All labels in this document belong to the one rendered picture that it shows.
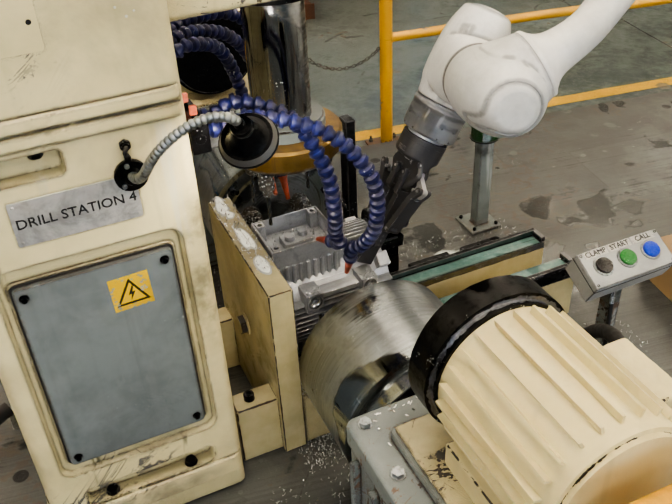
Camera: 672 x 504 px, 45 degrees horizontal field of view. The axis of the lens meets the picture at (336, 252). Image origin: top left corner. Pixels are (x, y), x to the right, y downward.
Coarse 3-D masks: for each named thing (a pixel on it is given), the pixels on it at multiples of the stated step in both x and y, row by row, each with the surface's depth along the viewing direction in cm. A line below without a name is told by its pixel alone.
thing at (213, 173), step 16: (208, 160) 157; (224, 160) 153; (208, 176) 155; (224, 176) 151; (240, 176) 149; (256, 176) 150; (288, 176) 153; (304, 176) 154; (208, 192) 153; (224, 192) 149; (240, 192) 150; (256, 192) 152; (304, 192) 156; (320, 192) 158; (208, 208) 153; (240, 208) 152; (256, 208) 152; (272, 208) 155; (288, 208) 157; (304, 208) 154; (320, 208) 160; (208, 224) 155
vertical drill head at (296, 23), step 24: (264, 24) 109; (288, 24) 109; (264, 48) 111; (288, 48) 111; (264, 72) 113; (288, 72) 113; (264, 96) 115; (288, 96) 115; (312, 120) 119; (336, 120) 123; (288, 144) 117; (264, 168) 117; (288, 168) 116; (312, 168) 118; (264, 192) 121
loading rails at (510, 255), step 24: (504, 240) 166; (528, 240) 167; (432, 264) 161; (456, 264) 161; (480, 264) 162; (504, 264) 165; (528, 264) 168; (552, 264) 160; (432, 288) 160; (456, 288) 163; (552, 288) 159
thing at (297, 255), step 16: (256, 224) 135; (288, 224) 138; (304, 224) 140; (320, 224) 138; (288, 240) 133; (304, 240) 134; (272, 256) 128; (288, 256) 130; (304, 256) 131; (320, 256) 132; (336, 256) 133; (288, 272) 131; (304, 272) 133; (320, 272) 134
